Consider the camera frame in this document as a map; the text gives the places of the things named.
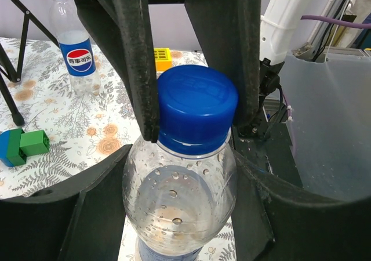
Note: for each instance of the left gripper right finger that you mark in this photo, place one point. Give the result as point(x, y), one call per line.
point(275, 220)

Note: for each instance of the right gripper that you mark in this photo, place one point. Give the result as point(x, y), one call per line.
point(228, 32)

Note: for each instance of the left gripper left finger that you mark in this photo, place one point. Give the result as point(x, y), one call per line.
point(80, 218)

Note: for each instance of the floral table cloth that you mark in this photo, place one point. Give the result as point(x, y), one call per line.
point(83, 130)

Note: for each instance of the Pepsi plastic bottle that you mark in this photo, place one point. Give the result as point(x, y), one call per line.
point(76, 48)

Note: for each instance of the yellow green toy brick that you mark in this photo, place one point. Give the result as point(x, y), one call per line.
point(163, 59)

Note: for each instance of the blue label bottle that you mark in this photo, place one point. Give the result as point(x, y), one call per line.
point(177, 203)

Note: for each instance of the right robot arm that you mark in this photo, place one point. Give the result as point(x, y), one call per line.
point(277, 26)

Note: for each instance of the green blue toy bricks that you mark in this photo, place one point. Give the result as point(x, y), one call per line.
point(17, 145)

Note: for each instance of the blue bottle cap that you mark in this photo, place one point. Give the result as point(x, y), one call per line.
point(196, 109)

